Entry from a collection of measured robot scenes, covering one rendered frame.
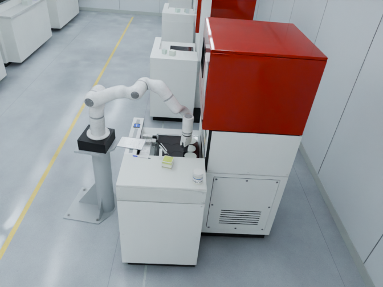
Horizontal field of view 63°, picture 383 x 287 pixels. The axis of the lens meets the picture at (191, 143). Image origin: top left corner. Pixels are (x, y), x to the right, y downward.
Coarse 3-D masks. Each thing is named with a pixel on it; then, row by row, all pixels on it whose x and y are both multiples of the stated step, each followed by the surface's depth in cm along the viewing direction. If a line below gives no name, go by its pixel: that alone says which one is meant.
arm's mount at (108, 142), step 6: (84, 132) 267; (114, 132) 275; (78, 138) 259; (84, 138) 260; (108, 138) 264; (114, 138) 278; (78, 144) 260; (84, 144) 259; (90, 144) 258; (96, 144) 257; (102, 144) 257; (108, 144) 265; (90, 150) 262; (96, 150) 261; (102, 150) 260
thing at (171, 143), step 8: (160, 136) 274; (168, 136) 275; (176, 136) 276; (168, 144) 266; (176, 144) 267; (192, 144) 268; (168, 152) 257; (176, 152) 258; (184, 152) 258; (192, 152) 259
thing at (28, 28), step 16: (0, 0) 539; (16, 0) 591; (32, 0) 632; (0, 16) 528; (16, 16) 547; (32, 16) 613; (48, 16) 687; (0, 32) 545; (16, 32) 555; (32, 32) 617; (48, 32) 692; (0, 48) 555; (16, 48) 563; (32, 48) 621
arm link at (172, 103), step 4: (172, 96) 230; (168, 100) 229; (172, 100) 230; (176, 100) 232; (168, 104) 231; (172, 104) 231; (176, 104) 232; (180, 104) 236; (172, 108) 232; (176, 108) 232; (180, 108) 234; (184, 108) 241; (172, 112) 236; (176, 112) 234; (180, 112) 245; (184, 112) 246; (188, 112) 246
